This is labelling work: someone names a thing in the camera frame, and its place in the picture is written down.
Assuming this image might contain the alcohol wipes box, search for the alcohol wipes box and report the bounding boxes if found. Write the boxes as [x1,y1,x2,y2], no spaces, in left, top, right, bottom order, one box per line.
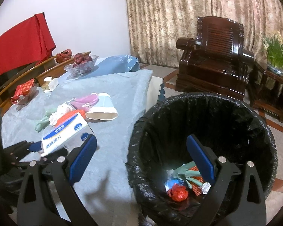
[39,113,94,157]

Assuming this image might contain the green rubber glove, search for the green rubber glove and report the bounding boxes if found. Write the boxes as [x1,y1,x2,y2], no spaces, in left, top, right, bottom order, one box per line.
[35,108,57,133]

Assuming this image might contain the white tissue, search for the white tissue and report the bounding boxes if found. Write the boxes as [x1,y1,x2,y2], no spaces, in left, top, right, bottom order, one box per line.
[49,103,73,127]

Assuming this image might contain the red plastic bag scrap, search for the red plastic bag scrap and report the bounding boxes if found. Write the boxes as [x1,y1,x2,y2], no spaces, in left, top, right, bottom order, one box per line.
[167,184,189,202]

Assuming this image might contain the pink face mask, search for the pink face mask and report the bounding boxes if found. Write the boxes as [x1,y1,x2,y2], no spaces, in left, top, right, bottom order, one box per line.
[70,93,98,112]

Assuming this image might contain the blue white paper cup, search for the blue white paper cup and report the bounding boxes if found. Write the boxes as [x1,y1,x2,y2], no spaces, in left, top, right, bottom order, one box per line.
[85,93,118,121]

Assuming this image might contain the black lined trash bin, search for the black lined trash bin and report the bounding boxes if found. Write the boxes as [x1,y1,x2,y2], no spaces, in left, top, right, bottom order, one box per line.
[126,93,278,225]

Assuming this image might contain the small glass dish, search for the small glass dish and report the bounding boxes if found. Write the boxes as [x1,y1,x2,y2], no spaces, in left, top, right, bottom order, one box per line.
[16,86,39,111]

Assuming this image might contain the red snack packet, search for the red snack packet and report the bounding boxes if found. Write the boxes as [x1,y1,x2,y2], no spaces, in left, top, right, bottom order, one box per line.
[11,78,35,104]

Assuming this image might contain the grey-blue tablecloth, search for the grey-blue tablecloth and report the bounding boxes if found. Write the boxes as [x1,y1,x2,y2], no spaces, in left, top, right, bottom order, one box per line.
[2,70,152,225]

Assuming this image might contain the tissue box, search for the tissue box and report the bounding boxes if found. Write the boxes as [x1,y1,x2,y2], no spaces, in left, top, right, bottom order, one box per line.
[41,76,59,92]

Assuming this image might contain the glass fruit bowl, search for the glass fruit bowl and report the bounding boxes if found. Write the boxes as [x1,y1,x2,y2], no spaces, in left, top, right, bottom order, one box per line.
[64,55,98,79]

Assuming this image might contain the wooden tv cabinet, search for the wooden tv cabinet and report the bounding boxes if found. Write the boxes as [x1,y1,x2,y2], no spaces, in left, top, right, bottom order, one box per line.
[0,51,92,116]

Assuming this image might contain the dark wooden side table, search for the dark wooden side table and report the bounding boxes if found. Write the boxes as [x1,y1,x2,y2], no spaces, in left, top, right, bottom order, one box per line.
[246,62,283,122]

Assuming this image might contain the red apples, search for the red apples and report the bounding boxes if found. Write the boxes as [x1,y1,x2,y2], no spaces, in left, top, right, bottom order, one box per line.
[73,53,92,67]

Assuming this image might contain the blue embroidered table cover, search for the blue embroidered table cover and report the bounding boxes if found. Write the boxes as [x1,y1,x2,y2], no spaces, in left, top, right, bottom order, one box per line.
[84,55,141,78]

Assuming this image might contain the dark wooden armchair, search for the dark wooden armchair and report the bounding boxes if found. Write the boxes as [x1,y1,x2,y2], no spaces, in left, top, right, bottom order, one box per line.
[176,16,255,100]

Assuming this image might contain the red cloth cover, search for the red cloth cover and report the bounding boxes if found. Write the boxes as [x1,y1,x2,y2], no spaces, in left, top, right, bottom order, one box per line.
[0,13,56,75]

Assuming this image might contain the potted narcissus plant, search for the potted narcissus plant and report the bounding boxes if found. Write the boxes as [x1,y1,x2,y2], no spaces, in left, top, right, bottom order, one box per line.
[262,32,283,76]

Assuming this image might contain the beige patterned curtain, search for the beige patterned curtain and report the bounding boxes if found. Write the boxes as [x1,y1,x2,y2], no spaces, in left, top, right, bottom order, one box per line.
[127,0,283,67]

